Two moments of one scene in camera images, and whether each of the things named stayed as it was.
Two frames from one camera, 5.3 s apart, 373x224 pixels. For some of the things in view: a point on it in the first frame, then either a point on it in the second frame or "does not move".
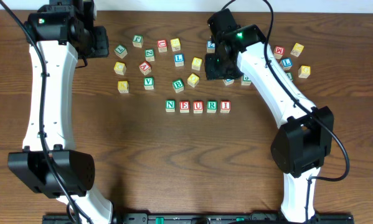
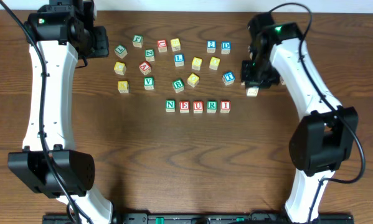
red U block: x=198 y=107 does not move
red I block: x=225 y=106 does not move
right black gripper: x=216 y=69 to x=256 y=78
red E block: x=184 y=106 does not move
